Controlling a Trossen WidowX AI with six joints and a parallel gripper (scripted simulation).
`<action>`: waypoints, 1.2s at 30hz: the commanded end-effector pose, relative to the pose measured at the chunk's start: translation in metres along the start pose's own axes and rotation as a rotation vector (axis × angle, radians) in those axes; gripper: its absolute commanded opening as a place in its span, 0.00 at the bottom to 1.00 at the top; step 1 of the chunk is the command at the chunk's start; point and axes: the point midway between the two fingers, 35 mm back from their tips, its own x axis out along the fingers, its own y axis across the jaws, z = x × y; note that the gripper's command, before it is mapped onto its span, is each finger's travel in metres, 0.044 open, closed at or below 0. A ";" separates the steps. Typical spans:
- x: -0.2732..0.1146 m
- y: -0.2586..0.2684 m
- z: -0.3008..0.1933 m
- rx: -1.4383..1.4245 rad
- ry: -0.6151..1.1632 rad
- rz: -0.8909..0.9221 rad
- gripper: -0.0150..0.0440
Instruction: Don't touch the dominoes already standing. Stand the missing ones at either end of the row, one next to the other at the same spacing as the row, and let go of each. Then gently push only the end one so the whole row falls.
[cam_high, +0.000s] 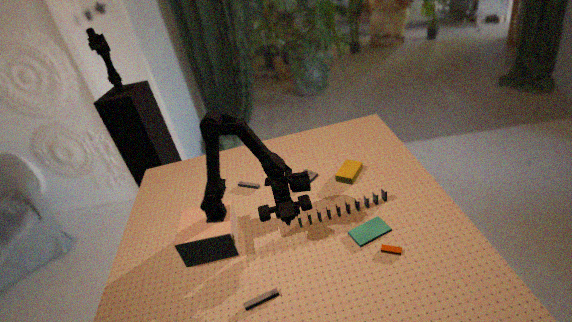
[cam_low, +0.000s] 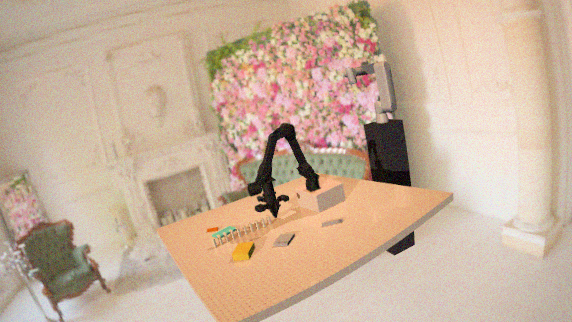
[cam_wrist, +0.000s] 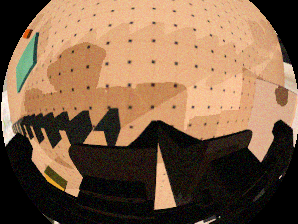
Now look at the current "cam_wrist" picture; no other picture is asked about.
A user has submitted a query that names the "yellow rectangular block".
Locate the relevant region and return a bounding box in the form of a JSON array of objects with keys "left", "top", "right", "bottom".
[{"left": 44, "top": 165, "right": 68, "bottom": 192}]

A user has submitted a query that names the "mint green flat block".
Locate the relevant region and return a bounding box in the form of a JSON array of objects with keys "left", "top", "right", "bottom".
[{"left": 16, "top": 32, "right": 39, "bottom": 93}]

